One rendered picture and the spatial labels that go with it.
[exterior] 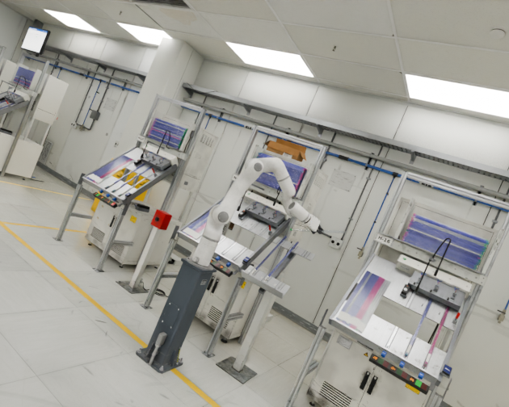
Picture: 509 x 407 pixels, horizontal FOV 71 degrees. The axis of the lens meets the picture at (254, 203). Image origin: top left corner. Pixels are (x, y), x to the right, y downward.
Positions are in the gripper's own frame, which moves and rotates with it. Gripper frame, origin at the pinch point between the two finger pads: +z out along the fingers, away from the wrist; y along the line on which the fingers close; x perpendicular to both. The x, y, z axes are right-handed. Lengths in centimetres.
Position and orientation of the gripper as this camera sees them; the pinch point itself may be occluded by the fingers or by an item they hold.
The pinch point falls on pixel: (320, 230)
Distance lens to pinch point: 267.6
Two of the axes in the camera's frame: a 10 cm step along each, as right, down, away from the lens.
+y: 4.3, -8.0, 4.1
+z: 7.1, 5.9, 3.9
